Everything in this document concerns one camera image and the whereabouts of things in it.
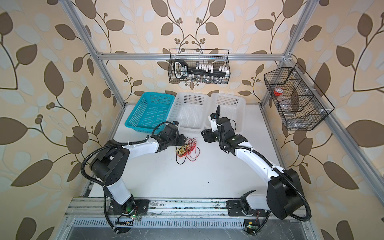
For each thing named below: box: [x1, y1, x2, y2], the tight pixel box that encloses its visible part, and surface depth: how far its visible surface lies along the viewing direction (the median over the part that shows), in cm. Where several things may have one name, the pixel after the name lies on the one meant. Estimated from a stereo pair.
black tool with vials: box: [173, 59, 230, 81], surface depth 86 cm
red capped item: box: [273, 87, 284, 96], surface depth 84 cm
